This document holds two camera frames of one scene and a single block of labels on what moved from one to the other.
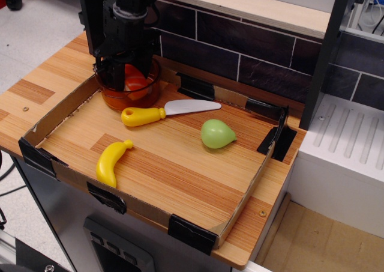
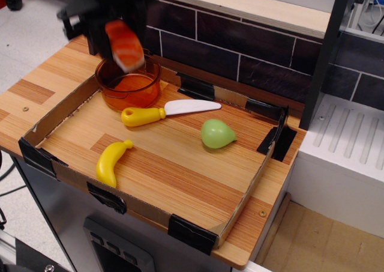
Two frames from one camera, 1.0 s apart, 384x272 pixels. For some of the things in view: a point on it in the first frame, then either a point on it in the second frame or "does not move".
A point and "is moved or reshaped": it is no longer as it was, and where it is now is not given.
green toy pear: [216, 134] does not move
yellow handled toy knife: [132, 116] does not move
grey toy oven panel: [112, 250] does not move
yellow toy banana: [108, 158] does not move
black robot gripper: [125, 38] to [95, 4]
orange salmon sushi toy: [134, 79] is moved or reshaped
